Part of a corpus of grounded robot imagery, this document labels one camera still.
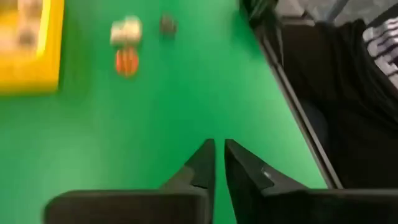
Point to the orange translucent pumpkin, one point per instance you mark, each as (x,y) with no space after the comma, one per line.
(127,61)

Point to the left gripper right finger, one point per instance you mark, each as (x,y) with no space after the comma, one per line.
(264,196)

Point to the person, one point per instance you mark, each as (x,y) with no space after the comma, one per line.
(357,124)

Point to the black table edge frame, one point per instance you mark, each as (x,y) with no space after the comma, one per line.
(312,137)

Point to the white plastic skull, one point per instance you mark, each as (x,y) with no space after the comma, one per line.
(126,31)

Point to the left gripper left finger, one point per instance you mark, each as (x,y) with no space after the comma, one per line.
(186,193)

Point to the translucent grey skull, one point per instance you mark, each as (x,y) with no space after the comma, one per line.
(168,26)

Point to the yellow plastic basket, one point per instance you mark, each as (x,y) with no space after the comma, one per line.
(31,77)

